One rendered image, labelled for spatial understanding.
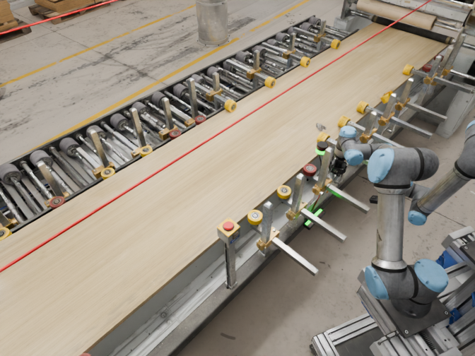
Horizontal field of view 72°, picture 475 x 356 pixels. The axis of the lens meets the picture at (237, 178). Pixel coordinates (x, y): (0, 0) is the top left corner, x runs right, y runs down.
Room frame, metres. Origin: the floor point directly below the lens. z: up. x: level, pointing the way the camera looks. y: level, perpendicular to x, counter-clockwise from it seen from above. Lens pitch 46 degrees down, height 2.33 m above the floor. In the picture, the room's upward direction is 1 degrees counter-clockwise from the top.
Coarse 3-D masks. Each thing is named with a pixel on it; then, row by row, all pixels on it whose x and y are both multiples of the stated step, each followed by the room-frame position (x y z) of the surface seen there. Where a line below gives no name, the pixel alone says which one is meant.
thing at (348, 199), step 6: (312, 180) 1.38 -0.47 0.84; (330, 186) 1.31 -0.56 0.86; (336, 192) 1.27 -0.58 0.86; (342, 192) 1.27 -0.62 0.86; (342, 198) 1.24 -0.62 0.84; (348, 198) 1.22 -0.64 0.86; (354, 198) 1.22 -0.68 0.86; (354, 204) 1.18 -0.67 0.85; (360, 204) 1.17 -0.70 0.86; (360, 210) 1.15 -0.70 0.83; (366, 210) 1.13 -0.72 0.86
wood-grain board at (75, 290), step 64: (320, 64) 2.73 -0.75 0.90; (384, 64) 2.72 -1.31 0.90; (256, 128) 1.83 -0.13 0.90; (128, 192) 1.25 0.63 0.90; (192, 192) 1.24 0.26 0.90; (256, 192) 1.24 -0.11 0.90; (0, 256) 0.84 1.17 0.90; (64, 256) 0.83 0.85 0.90; (128, 256) 0.83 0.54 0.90; (192, 256) 0.83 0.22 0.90; (0, 320) 0.53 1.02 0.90; (64, 320) 0.53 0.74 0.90
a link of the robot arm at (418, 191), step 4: (416, 184) 1.05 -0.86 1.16; (416, 188) 1.03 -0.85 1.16; (420, 188) 1.03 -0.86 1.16; (424, 188) 1.03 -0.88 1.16; (428, 188) 1.03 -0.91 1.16; (412, 192) 1.02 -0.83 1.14; (416, 192) 1.01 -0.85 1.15; (420, 192) 1.01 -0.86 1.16; (424, 192) 1.00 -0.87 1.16; (412, 196) 1.01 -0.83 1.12; (416, 196) 0.99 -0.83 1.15; (420, 196) 0.98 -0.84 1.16; (412, 200) 0.98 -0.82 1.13
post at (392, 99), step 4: (392, 96) 1.84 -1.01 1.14; (396, 96) 1.83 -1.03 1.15; (392, 100) 1.83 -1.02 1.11; (388, 104) 1.85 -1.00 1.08; (392, 104) 1.83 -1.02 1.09; (388, 108) 1.84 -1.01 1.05; (392, 108) 1.85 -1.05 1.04; (384, 112) 1.85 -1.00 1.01; (388, 112) 1.83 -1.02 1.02; (384, 116) 1.84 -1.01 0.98; (388, 116) 1.83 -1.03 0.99; (380, 128) 1.84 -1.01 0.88; (384, 128) 1.84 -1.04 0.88; (376, 132) 1.85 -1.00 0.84; (380, 132) 1.83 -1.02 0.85
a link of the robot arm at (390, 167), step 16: (384, 160) 0.78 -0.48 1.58; (400, 160) 0.78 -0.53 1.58; (416, 160) 0.78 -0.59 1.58; (368, 176) 0.80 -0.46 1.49; (384, 176) 0.75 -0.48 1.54; (400, 176) 0.74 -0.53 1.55; (416, 176) 0.75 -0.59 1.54; (384, 192) 0.73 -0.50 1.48; (400, 192) 0.72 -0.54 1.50; (384, 208) 0.70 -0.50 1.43; (400, 208) 0.68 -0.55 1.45; (384, 224) 0.66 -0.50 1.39; (400, 224) 0.65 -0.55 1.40; (384, 240) 0.62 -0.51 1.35; (400, 240) 0.62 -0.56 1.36; (384, 256) 0.59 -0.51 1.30; (400, 256) 0.58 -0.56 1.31; (368, 272) 0.57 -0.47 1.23; (384, 272) 0.54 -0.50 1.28; (400, 272) 0.54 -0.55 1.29; (368, 288) 0.54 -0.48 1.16; (384, 288) 0.50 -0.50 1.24; (400, 288) 0.50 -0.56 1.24
